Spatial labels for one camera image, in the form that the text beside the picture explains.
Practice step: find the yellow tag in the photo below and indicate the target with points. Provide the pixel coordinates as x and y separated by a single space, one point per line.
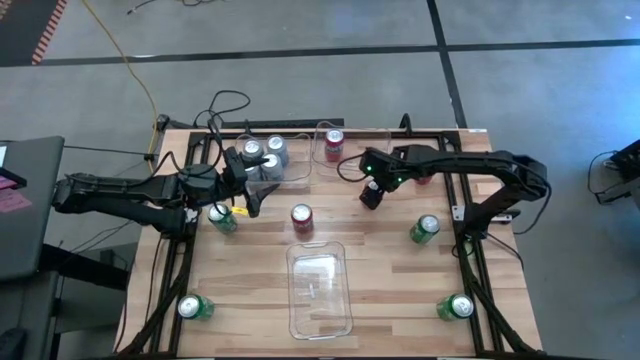
240 210

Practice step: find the black phone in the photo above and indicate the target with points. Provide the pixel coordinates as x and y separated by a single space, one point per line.
10 177

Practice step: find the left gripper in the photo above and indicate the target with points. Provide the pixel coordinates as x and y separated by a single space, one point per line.
236 172

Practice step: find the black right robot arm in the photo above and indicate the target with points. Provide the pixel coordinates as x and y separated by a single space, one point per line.
475 160

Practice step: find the black plug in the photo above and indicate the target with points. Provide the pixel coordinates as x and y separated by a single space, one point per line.
162 122

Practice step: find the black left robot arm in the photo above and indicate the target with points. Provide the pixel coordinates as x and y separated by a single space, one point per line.
125 187

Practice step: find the black clamp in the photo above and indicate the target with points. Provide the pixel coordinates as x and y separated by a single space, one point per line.
406 125

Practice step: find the black mat orange striped edge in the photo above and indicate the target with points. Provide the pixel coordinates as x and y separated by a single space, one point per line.
20 30

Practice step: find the long black bar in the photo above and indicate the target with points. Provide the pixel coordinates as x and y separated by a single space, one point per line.
300 123

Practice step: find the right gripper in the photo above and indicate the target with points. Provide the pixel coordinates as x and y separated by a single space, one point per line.
372 200

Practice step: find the grey metal bracket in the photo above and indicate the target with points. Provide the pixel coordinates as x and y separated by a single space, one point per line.
620 190

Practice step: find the dark grey cabinet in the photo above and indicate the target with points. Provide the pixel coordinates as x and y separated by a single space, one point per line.
30 310

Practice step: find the clear plastic bin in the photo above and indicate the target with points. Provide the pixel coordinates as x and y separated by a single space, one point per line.
355 142
300 170
320 300

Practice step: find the black device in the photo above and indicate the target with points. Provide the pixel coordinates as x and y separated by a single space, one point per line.
627 160

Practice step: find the black aluminium table frame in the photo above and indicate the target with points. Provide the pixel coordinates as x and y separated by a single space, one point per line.
187 262

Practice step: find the pink sticky note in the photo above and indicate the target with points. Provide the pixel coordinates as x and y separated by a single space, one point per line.
12 202

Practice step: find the green soda can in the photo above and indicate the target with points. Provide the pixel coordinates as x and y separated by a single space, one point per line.
190 307
426 227
457 306
220 215

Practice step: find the grey side table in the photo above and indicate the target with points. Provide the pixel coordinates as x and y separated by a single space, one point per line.
35 225

